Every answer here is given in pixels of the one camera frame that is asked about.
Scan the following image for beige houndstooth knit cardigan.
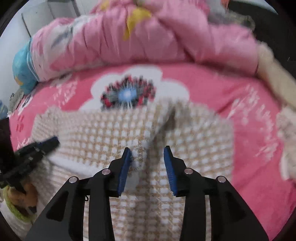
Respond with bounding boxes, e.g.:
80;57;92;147
31;99;234;240

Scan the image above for person left hand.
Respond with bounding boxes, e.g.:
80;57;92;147
7;178;38;209

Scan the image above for pink floral bed blanket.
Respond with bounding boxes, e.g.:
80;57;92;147
10;64;295;240

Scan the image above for pink cartoon print duvet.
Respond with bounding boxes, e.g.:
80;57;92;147
12;1;258;94

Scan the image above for black upholstered headboard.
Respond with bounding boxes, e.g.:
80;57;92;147
228;1;295;77

